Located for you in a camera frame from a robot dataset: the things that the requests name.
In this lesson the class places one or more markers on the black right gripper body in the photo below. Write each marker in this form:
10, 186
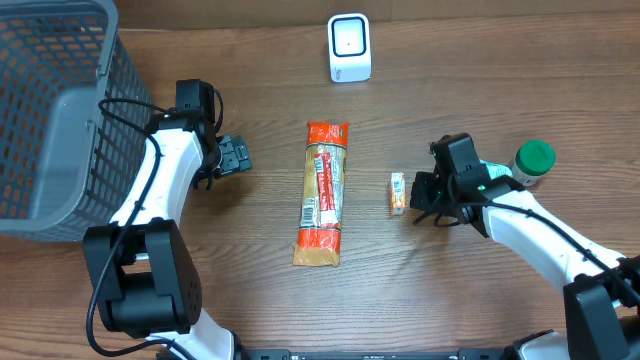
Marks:
423, 190

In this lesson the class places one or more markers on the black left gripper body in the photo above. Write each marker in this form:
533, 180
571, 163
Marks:
236, 156

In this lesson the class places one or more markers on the teal wet wipes pack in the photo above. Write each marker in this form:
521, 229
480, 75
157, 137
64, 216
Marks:
496, 170

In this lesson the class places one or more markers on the orange Kleenex tissue pack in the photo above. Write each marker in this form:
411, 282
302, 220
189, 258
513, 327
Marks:
397, 193

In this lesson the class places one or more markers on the green lid jar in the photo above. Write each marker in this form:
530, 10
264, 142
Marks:
532, 161

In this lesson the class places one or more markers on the orange spaghetti package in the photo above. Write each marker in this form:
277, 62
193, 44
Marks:
320, 226

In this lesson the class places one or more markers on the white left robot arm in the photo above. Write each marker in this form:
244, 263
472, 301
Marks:
146, 289

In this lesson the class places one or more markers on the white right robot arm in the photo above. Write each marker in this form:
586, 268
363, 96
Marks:
494, 199

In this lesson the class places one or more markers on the white barcode scanner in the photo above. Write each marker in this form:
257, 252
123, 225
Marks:
349, 48

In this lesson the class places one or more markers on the grey plastic basket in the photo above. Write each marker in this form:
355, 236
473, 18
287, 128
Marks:
65, 166

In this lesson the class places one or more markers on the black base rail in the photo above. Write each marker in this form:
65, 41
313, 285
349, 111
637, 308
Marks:
380, 354

